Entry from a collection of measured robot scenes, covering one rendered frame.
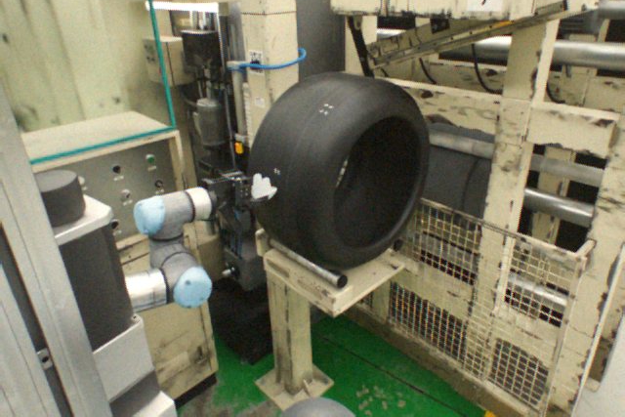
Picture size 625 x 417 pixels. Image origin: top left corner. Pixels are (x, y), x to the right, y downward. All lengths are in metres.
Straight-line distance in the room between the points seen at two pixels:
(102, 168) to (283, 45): 0.73
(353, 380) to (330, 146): 1.44
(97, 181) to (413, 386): 1.64
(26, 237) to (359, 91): 0.94
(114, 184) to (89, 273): 1.15
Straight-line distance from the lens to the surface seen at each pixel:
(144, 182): 1.70
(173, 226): 0.99
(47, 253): 0.40
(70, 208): 0.51
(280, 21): 1.44
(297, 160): 1.11
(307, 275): 1.47
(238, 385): 2.33
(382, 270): 1.60
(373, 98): 1.20
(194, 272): 0.91
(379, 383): 2.30
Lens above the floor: 1.75
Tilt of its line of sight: 25 degrees down
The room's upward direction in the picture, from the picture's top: 2 degrees counter-clockwise
